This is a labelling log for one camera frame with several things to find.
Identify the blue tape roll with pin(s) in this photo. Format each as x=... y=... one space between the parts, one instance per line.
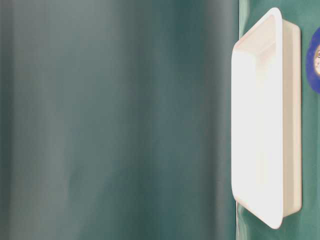
x=312 y=63

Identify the white plastic tray case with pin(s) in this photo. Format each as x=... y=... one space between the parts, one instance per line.
x=266 y=119

